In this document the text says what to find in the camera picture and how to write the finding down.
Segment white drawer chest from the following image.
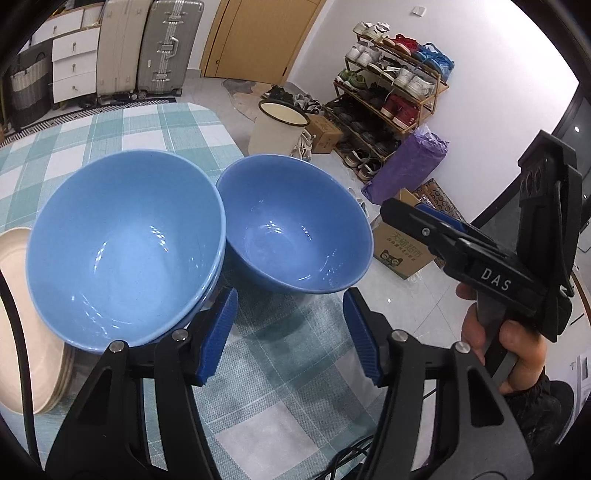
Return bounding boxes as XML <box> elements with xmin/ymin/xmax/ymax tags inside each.
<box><xmin>51</xmin><ymin>28</ymin><xmax>101</xmax><ymax>104</ymax></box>

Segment beige suitcase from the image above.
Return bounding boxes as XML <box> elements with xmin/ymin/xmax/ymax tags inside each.
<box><xmin>95</xmin><ymin>0</ymin><xmax>153</xmax><ymax>99</ymax></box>

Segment white drawer desk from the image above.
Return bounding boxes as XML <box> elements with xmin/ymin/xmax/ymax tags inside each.
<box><xmin>30</xmin><ymin>7</ymin><xmax>102</xmax><ymax>47</ymax></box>

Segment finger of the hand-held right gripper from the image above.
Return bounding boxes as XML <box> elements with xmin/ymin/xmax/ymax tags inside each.
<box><xmin>416</xmin><ymin>204</ymin><xmax>504</xmax><ymax>259</ymax></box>
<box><xmin>379</xmin><ymin>198</ymin><xmax>465</xmax><ymax>262</ymax></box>

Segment stack of cream plates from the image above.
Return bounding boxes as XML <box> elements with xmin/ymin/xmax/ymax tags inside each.
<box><xmin>0</xmin><ymin>226</ymin><xmax>70</xmax><ymax>407</ymax></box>

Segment black cable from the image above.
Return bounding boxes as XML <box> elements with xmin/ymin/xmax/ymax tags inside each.
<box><xmin>0</xmin><ymin>270</ymin><xmax>42</xmax><ymax>462</ymax></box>

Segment small cardboard box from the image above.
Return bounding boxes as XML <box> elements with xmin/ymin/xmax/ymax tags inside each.
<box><xmin>307</xmin><ymin>114</ymin><xmax>345</xmax><ymax>154</ymax></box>

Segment brown patterned mat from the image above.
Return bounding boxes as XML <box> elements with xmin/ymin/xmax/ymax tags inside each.
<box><xmin>416</xmin><ymin>178</ymin><xmax>465</xmax><ymax>268</ymax></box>

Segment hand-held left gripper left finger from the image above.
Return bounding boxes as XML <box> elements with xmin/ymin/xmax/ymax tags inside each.
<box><xmin>44</xmin><ymin>287</ymin><xmax>239</xmax><ymax>480</ymax></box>

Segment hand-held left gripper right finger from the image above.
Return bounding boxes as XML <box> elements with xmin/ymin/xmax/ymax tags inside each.
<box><xmin>342</xmin><ymin>287</ymin><xmax>536</xmax><ymax>480</ymax></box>

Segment silver suitcase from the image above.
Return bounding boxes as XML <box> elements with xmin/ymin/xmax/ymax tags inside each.
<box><xmin>137</xmin><ymin>0</ymin><xmax>205</xmax><ymax>95</ymax></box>

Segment large cream plate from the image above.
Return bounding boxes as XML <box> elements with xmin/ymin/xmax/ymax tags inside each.
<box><xmin>0</xmin><ymin>346</ymin><xmax>77</xmax><ymax>415</ymax></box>

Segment white bin with black rim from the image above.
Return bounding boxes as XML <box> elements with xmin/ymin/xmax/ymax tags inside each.
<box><xmin>248</xmin><ymin>98</ymin><xmax>311</xmax><ymax>160</ymax></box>

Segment person's right hand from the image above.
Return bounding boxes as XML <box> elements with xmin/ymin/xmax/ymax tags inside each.
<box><xmin>455</xmin><ymin>284</ymin><xmax>548</xmax><ymax>395</ymax></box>

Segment wooden door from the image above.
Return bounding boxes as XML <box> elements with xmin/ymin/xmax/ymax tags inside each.
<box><xmin>201</xmin><ymin>0</ymin><xmax>326</xmax><ymax>85</ymax></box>

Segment irregular beige floor rug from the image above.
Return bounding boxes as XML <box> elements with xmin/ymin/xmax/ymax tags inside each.
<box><xmin>224</xmin><ymin>78</ymin><xmax>287</xmax><ymax>123</ymax></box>

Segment blue bowl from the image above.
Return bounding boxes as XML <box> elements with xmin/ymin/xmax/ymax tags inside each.
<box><xmin>171</xmin><ymin>235</ymin><xmax>228</xmax><ymax>335</ymax></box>
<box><xmin>215</xmin><ymin>154</ymin><xmax>374</xmax><ymax>295</ymax></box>
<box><xmin>25</xmin><ymin>148</ymin><xmax>227</xmax><ymax>355</ymax></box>

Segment purple rolled mat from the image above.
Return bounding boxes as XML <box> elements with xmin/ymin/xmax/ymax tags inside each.
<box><xmin>361</xmin><ymin>127</ymin><xmax>450</xmax><ymax>205</ymax></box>

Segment person's right forearm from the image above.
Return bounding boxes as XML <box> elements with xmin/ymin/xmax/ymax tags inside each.
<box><xmin>501</xmin><ymin>374</ymin><xmax>578</xmax><ymax>448</ymax></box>

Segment woven laundry basket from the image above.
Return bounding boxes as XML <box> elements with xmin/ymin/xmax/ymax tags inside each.
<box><xmin>9</xmin><ymin>48</ymin><xmax>54</xmax><ymax>127</ymax></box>

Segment wooden shoe rack with shoes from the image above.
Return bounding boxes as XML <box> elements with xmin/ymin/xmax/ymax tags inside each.
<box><xmin>325</xmin><ymin>21</ymin><xmax>455</xmax><ymax>181</ymax></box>

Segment green checked tablecloth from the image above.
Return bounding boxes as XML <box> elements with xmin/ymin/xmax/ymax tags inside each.
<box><xmin>0</xmin><ymin>102</ymin><xmax>393</xmax><ymax>480</ymax></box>

